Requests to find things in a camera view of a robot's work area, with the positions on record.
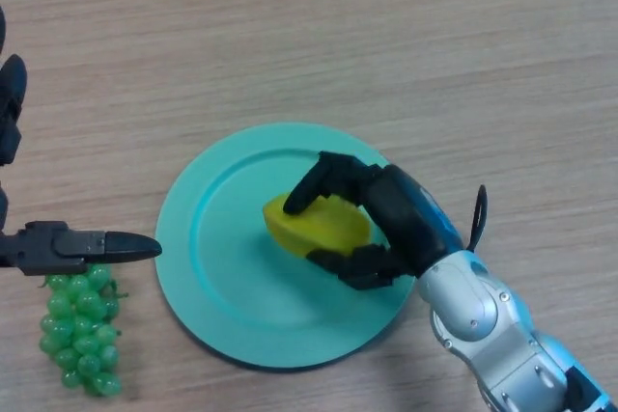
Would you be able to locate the yellow starfruit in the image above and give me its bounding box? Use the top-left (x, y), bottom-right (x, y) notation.
top-left (262, 192), bottom-right (373, 259)

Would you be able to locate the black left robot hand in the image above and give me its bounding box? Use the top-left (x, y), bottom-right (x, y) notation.
top-left (0, 6), bottom-right (163, 277)

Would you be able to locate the green grape bunch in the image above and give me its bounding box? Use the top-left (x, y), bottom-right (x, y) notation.
top-left (38, 264), bottom-right (129, 398)

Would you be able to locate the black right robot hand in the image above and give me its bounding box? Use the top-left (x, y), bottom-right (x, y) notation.
top-left (282, 151), bottom-right (465, 291)

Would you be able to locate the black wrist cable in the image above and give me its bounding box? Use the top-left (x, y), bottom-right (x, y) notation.
top-left (465, 184), bottom-right (489, 252)

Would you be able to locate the green round plate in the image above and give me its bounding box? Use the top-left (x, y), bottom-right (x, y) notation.
top-left (154, 122), bottom-right (417, 371)

